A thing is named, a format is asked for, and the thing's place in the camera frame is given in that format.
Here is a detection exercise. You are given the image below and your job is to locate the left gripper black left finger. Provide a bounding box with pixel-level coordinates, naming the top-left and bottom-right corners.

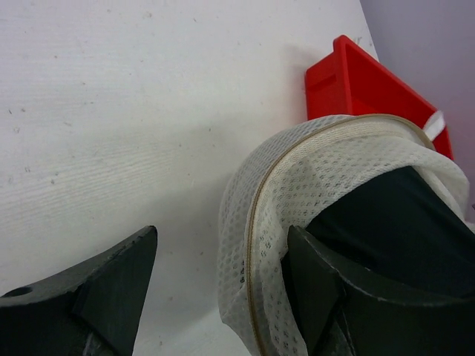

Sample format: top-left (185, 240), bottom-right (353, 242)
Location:
top-left (1, 225), bottom-right (157, 355)

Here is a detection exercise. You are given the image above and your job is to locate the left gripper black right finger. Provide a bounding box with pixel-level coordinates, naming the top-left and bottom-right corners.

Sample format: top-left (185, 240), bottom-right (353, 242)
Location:
top-left (283, 226), bottom-right (474, 355)

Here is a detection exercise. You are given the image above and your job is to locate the black bra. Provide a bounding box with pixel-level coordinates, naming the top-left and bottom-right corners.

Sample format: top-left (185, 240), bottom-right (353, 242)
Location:
top-left (306, 167), bottom-right (474, 297)

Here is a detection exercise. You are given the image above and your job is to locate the white mesh laundry bag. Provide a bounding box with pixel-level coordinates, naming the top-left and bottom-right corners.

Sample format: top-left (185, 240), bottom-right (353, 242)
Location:
top-left (217, 114), bottom-right (469, 355)

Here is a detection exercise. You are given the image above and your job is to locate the red plastic tray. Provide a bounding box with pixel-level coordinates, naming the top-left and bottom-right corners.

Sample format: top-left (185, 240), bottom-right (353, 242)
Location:
top-left (304, 34), bottom-right (454, 160)

